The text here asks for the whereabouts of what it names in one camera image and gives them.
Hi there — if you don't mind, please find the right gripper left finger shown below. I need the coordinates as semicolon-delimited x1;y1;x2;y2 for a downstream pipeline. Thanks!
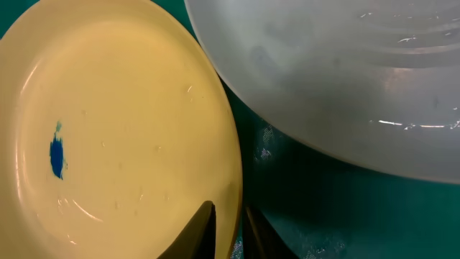
158;201;216;259

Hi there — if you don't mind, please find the yellow-green plate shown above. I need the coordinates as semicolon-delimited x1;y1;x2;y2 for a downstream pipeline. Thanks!
1;1;242;258

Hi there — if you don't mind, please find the light blue plate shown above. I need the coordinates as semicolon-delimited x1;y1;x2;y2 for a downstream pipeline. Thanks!
185;0;459;183

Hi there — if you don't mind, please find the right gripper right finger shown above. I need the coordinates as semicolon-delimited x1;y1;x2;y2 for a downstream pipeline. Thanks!
242;205;298;259

